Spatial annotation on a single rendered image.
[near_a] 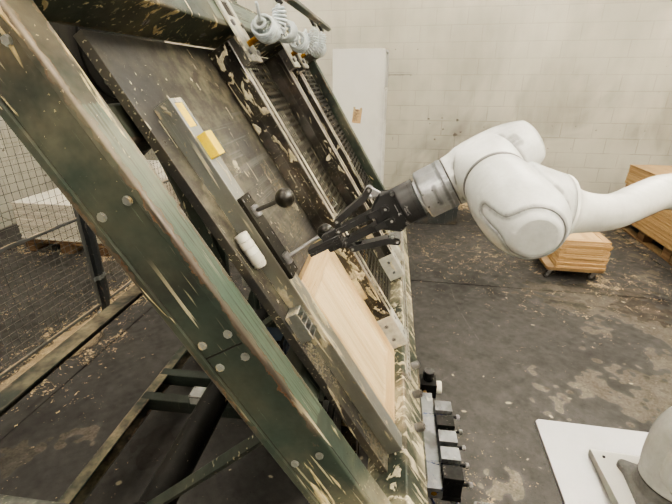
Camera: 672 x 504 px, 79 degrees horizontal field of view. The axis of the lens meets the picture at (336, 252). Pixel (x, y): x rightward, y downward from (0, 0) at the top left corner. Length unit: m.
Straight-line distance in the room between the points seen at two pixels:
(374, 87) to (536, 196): 4.35
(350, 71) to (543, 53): 2.73
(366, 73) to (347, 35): 1.54
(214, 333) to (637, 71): 6.54
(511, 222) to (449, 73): 5.74
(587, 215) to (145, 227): 0.62
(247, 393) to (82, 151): 0.44
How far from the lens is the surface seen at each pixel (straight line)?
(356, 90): 4.88
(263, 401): 0.74
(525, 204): 0.56
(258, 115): 1.24
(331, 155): 1.75
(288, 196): 0.76
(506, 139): 0.72
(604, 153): 6.86
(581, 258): 4.35
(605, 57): 6.69
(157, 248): 0.65
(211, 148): 0.85
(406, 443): 1.16
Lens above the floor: 1.75
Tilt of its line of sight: 23 degrees down
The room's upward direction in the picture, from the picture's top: straight up
